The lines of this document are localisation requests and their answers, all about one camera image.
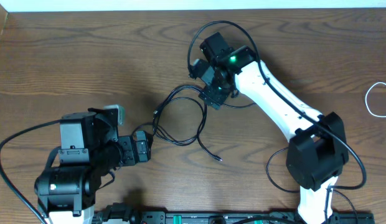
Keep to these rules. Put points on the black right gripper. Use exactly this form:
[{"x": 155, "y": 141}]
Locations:
[{"x": 213, "y": 99}]

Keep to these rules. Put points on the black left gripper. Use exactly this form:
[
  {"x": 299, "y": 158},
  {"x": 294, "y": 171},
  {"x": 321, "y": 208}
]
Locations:
[{"x": 135, "y": 153}]

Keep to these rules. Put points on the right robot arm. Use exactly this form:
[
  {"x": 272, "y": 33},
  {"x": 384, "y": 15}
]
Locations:
[{"x": 315, "y": 155}]

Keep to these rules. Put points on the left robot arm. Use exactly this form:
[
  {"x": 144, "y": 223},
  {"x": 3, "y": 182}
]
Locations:
[{"x": 90, "y": 148}]

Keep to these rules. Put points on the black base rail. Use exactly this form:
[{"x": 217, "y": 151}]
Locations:
[{"x": 123, "y": 213}]

